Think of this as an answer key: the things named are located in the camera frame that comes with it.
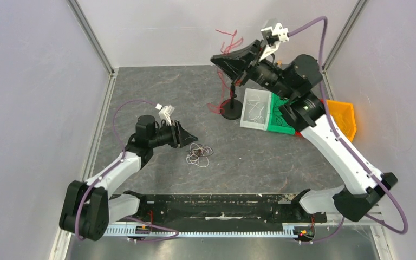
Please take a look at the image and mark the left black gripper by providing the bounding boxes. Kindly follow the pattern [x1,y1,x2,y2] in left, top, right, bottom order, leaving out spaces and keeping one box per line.
[149,120,198,148]

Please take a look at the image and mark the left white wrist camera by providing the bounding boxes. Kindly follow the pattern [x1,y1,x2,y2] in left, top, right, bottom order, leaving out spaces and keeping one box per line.
[155,103,175,126]

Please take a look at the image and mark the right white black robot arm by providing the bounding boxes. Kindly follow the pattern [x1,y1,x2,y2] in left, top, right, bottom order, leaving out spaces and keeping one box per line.
[210,40,398,222]

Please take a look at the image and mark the purple cable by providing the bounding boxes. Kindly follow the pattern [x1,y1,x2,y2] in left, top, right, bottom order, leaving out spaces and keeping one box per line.
[287,16,409,245]
[74,100,180,243]

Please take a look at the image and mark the coloured wire bundle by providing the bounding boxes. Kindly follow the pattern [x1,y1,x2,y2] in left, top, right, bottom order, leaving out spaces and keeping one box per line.
[185,142,215,168]

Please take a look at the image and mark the dark brown wire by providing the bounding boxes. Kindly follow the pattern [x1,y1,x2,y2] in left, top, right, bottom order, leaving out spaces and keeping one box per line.
[273,104,288,127]

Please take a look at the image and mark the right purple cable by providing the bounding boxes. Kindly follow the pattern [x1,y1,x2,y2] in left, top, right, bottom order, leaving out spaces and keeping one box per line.
[287,16,409,245]

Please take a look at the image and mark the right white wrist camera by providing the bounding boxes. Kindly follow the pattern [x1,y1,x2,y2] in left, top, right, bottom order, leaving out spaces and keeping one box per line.
[259,19,289,61]

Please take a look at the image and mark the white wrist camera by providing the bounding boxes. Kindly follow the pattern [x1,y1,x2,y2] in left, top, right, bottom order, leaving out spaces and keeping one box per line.
[259,19,289,61]
[155,103,175,126]

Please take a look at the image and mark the white plastic bin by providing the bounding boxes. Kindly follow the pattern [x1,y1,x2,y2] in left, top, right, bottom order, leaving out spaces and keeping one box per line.
[240,88,272,131]

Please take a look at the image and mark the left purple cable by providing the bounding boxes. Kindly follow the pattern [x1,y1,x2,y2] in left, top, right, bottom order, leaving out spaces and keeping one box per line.
[74,100,180,243]

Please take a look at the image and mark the orange plastic bin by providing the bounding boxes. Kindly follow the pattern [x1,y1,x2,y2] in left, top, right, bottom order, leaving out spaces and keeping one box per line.
[327,100,358,142]

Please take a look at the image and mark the green plastic bin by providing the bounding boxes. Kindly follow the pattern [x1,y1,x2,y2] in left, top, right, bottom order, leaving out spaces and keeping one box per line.
[267,94,296,135]

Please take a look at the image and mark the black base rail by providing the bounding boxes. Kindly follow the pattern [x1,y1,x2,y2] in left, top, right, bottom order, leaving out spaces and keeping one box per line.
[109,193,329,238]

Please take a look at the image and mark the black stand with pink ball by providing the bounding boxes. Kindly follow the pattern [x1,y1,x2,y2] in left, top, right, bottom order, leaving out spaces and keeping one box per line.
[220,83,243,120]

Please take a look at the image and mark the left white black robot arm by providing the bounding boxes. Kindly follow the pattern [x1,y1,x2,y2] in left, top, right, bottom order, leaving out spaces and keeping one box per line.
[58,115,198,241]

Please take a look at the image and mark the white wire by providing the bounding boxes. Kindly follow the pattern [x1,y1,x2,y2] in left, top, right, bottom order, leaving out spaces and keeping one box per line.
[245,95,267,125]

